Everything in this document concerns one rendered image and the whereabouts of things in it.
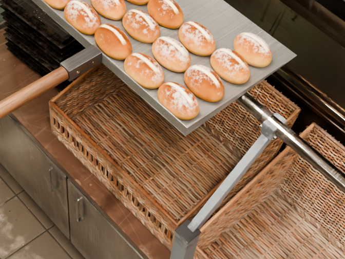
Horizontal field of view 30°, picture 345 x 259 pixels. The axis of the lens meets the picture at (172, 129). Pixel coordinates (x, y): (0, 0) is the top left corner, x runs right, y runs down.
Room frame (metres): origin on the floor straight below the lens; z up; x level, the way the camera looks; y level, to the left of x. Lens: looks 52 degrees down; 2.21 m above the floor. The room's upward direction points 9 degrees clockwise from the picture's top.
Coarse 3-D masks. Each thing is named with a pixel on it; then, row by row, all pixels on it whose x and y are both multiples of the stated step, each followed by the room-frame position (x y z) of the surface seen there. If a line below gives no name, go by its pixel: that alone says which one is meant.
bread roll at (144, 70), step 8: (128, 56) 0.95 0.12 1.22; (136, 56) 0.94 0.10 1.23; (144, 56) 0.94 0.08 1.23; (128, 64) 0.93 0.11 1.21; (136, 64) 0.92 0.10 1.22; (144, 64) 0.92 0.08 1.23; (152, 64) 0.92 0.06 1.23; (128, 72) 0.91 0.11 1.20; (136, 72) 0.91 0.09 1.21; (144, 72) 0.90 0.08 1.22; (152, 72) 0.90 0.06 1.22; (160, 72) 0.91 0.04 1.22; (136, 80) 0.90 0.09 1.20; (144, 80) 0.89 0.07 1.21; (152, 80) 0.89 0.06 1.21; (160, 80) 0.90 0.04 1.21; (152, 88) 0.89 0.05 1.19
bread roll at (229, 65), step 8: (224, 48) 1.00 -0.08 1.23; (216, 56) 0.99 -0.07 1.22; (224, 56) 0.98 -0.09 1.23; (232, 56) 0.98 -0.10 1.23; (240, 56) 0.99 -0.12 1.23; (216, 64) 0.97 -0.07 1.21; (224, 64) 0.96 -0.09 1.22; (232, 64) 0.96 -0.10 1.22; (240, 64) 0.96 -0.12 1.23; (216, 72) 0.97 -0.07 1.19; (224, 72) 0.95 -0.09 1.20; (232, 72) 0.95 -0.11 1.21; (240, 72) 0.95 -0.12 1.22; (248, 72) 0.96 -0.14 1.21; (232, 80) 0.94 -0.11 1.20; (240, 80) 0.94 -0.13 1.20
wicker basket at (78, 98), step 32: (64, 96) 1.21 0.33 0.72; (96, 96) 1.31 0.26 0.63; (128, 96) 1.37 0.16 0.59; (256, 96) 1.27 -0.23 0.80; (64, 128) 1.14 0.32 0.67; (96, 128) 1.21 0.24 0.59; (128, 128) 1.23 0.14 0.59; (160, 128) 1.25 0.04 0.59; (224, 128) 1.26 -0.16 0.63; (256, 128) 1.22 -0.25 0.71; (96, 160) 1.05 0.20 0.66; (128, 160) 1.11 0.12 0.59; (160, 160) 1.13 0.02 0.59; (192, 160) 1.15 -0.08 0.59; (224, 160) 1.17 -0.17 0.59; (256, 160) 1.08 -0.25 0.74; (128, 192) 1.00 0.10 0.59; (160, 192) 1.02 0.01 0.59; (192, 192) 1.04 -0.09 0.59; (160, 224) 0.91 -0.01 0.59
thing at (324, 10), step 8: (296, 0) 1.30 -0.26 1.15; (304, 0) 1.29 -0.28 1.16; (312, 0) 1.27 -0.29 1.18; (320, 0) 1.27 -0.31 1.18; (328, 0) 1.28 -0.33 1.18; (336, 0) 1.28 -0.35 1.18; (312, 8) 1.27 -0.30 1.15; (320, 8) 1.25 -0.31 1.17; (328, 8) 1.25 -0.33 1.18; (336, 8) 1.25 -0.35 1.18; (344, 8) 1.26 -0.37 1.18; (320, 16) 1.25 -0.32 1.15; (328, 16) 1.24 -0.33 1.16; (336, 16) 1.22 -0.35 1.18; (344, 16) 1.23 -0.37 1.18; (328, 24) 1.23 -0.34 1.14; (336, 24) 1.22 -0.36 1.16; (344, 24) 1.21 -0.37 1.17; (344, 32) 1.20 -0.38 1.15
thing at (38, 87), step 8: (56, 72) 0.88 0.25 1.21; (64, 72) 0.88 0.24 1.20; (40, 80) 0.85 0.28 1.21; (48, 80) 0.85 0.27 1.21; (56, 80) 0.86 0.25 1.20; (64, 80) 0.87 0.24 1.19; (24, 88) 0.82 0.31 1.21; (32, 88) 0.82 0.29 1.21; (40, 88) 0.83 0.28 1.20; (48, 88) 0.84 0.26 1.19; (16, 96) 0.80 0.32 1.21; (24, 96) 0.80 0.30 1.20; (32, 96) 0.81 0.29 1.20; (0, 104) 0.77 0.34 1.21; (8, 104) 0.78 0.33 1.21; (16, 104) 0.78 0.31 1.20; (24, 104) 0.80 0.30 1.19; (0, 112) 0.76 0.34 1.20; (8, 112) 0.77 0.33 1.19
